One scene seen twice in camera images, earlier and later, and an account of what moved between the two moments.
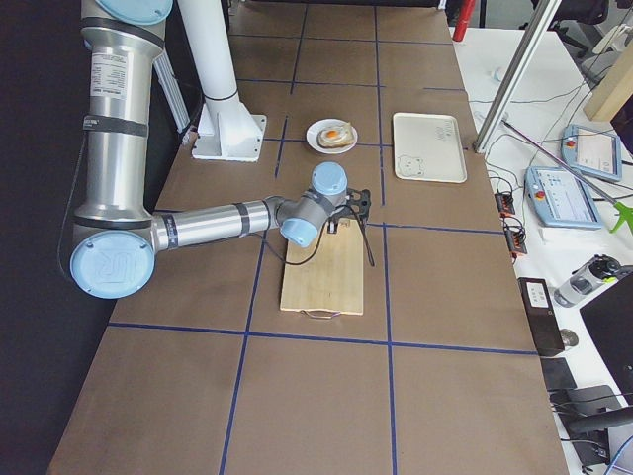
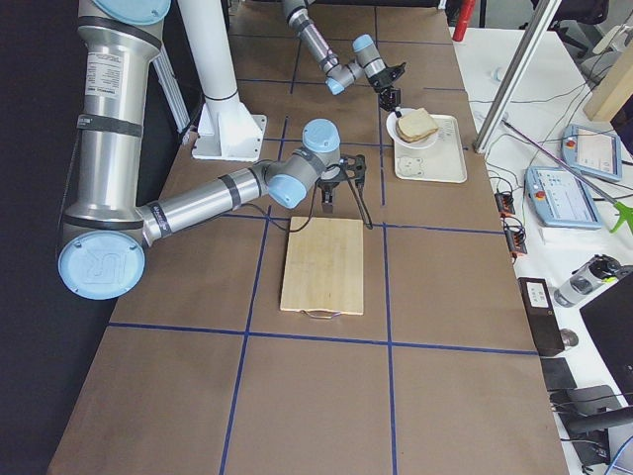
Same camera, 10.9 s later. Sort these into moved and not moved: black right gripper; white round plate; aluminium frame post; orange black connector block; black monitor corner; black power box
Moved: black right gripper; white round plate
Not moved: orange black connector block; aluminium frame post; black power box; black monitor corner
